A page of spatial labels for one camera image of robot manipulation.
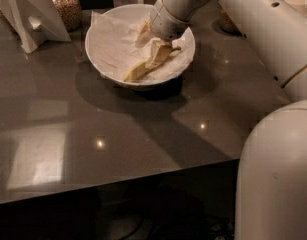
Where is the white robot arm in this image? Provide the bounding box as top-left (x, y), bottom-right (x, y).
top-left (137, 0), bottom-right (307, 240)

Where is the glass jar of nuts left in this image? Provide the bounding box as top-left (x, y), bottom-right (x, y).
top-left (52, 0), bottom-right (82, 32)

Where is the glass jar of nuts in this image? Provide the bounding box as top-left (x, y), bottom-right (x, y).
top-left (220, 9), bottom-right (241, 35)
top-left (52, 0), bottom-right (82, 32)

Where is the glass jar of nuts right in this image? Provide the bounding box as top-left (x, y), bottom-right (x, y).
top-left (220, 9), bottom-right (241, 35)

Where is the white folded card stand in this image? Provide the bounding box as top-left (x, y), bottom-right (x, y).
top-left (0, 0), bottom-right (71, 53)

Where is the white crumpled paper liner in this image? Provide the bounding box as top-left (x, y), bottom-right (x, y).
top-left (89, 11), bottom-right (194, 84)

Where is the white bowl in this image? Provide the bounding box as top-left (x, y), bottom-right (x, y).
top-left (84, 3), bottom-right (196, 92)

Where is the stack of white plates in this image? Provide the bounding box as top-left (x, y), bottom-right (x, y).
top-left (284, 0), bottom-right (307, 17)

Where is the yellow banana with sticker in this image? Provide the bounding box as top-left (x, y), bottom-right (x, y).
top-left (123, 46), bottom-right (180, 82)

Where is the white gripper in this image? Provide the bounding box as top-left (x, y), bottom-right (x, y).
top-left (135, 0), bottom-right (188, 70)

